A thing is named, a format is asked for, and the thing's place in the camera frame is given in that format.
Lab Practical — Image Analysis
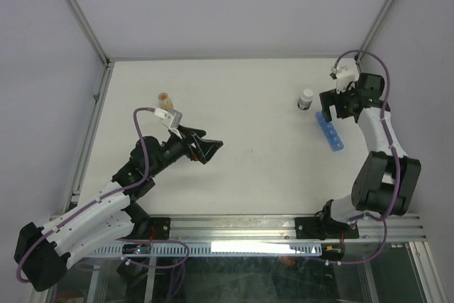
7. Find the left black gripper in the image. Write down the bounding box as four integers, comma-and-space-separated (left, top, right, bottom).
149, 124, 222, 176

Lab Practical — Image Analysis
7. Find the blue weekly pill organizer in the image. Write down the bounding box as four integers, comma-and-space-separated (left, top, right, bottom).
316, 111, 344, 152

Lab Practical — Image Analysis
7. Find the clear capsule bottle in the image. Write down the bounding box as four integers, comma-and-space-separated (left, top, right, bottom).
158, 92, 174, 110

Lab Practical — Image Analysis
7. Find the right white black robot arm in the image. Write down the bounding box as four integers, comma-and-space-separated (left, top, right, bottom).
314, 73, 421, 240

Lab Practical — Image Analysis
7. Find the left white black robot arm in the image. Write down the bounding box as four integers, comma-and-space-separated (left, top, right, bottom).
13, 126, 223, 292

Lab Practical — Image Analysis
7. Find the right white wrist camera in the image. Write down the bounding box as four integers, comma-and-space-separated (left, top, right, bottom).
330, 66, 358, 94

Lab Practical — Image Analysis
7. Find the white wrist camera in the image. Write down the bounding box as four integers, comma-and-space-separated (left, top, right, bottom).
330, 66, 358, 94
154, 108, 182, 136

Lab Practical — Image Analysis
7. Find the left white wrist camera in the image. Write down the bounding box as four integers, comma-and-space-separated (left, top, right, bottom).
154, 108, 182, 136

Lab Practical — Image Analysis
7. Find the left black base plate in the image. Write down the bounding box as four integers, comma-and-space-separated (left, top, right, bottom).
123, 216, 171, 241

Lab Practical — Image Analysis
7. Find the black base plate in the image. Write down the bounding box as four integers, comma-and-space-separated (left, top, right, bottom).
294, 216, 359, 241
123, 216, 171, 241

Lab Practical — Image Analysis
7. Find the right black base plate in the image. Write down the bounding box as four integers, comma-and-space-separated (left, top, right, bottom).
294, 216, 359, 241

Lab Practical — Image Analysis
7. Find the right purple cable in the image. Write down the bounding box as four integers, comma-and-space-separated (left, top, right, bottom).
329, 49, 402, 267

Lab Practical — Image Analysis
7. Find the aluminium mounting rail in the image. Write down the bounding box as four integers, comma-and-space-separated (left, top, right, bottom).
44, 213, 425, 243

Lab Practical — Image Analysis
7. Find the grey slotted cable duct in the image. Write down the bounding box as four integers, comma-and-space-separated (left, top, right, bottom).
89, 241, 322, 258

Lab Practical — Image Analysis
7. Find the right aluminium frame post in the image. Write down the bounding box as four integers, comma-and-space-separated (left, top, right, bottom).
360, 0, 396, 51

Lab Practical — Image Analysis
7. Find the aluminium frame post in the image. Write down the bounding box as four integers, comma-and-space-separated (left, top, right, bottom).
65, 0, 110, 66
360, 0, 396, 51

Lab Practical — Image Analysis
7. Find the left aluminium frame post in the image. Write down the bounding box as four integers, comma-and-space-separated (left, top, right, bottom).
65, 0, 110, 66

